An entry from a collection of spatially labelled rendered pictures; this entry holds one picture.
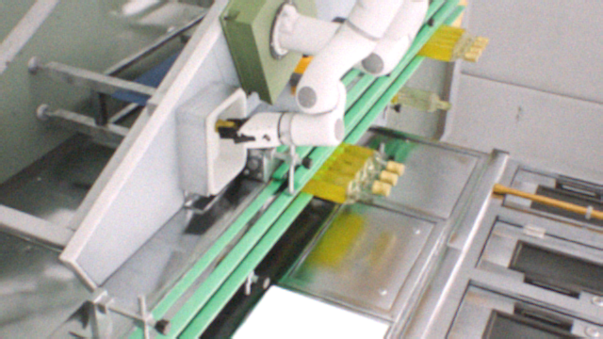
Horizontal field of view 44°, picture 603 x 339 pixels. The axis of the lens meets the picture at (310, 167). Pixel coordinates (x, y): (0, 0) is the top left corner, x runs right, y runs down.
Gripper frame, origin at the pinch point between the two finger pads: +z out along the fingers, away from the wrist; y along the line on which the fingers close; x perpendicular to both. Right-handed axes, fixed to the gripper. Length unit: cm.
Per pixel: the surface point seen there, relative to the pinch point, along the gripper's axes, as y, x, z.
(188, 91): -2.2, 10.7, 7.1
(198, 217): -10.6, -19.1, 8.7
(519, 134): 607, -310, 75
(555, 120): 607, -293, 37
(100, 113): 24, -7, 64
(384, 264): 15, -48, -26
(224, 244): -14.6, -23.3, -0.2
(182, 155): -8.4, -3.1, 9.5
